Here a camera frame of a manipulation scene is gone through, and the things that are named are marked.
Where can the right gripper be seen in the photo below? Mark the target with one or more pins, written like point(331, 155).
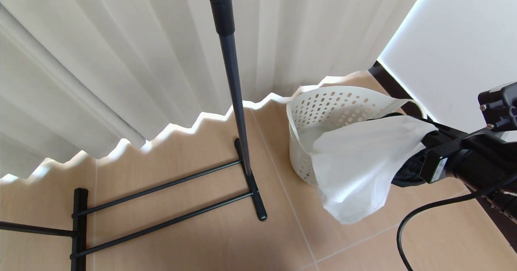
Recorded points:
point(456, 158)

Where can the white printed T-shirt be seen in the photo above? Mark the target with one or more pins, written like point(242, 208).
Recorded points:
point(355, 170)

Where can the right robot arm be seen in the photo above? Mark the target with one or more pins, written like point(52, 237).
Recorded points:
point(499, 166)

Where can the white laundry basket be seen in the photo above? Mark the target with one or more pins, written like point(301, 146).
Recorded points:
point(301, 150)

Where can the black clothes rack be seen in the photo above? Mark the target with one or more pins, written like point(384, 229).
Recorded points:
point(238, 101)

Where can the beige curtain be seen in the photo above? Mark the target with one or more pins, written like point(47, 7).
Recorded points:
point(121, 61)

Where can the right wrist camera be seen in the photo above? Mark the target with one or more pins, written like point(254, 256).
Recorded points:
point(499, 105)

